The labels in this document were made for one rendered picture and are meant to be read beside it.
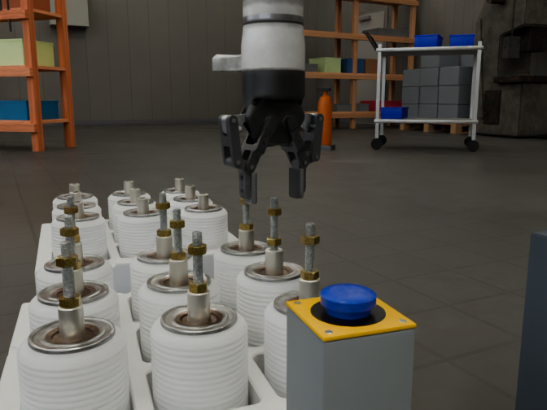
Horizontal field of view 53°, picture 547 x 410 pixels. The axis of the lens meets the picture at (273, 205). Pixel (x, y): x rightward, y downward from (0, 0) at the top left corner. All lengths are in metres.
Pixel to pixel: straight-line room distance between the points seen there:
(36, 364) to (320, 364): 0.26
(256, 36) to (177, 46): 11.05
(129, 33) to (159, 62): 0.77
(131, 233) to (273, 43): 0.54
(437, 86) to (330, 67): 1.71
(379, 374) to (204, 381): 0.20
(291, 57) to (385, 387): 0.38
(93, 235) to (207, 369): 0.56
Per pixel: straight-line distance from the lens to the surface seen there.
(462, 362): 1.08
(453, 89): 8.23
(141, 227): 1.04
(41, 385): 0.53
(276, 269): 0.69
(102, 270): 0.75
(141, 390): 0.59
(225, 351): 0.53
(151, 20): 11.60
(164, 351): 0.54
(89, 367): 0.52
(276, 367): 0.58
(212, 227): 1.07
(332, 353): 0.37
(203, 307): 0.54
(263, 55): 0.63
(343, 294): 0.39
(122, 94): 11.35
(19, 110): 5.63
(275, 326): 0.57
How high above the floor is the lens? 0.46
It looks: 11 degrees down
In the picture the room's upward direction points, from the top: straight up
